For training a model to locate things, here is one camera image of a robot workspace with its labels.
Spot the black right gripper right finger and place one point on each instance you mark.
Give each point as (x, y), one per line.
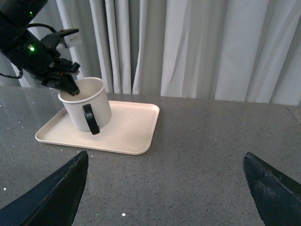
(277, 197)

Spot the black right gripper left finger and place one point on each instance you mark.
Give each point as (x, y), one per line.
(52, 202)

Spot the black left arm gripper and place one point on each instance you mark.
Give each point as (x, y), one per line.
(41, 60)

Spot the white mug black handle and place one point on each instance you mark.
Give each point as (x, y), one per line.
(89, 110)

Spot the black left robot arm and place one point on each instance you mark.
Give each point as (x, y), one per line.
(16, 16)

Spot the cream rectangular plastic tray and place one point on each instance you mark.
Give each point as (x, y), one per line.
(129, 131)

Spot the grey pleated curtain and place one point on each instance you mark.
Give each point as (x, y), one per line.
(237, 50)

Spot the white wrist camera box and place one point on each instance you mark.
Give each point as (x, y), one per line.
(72, 40)

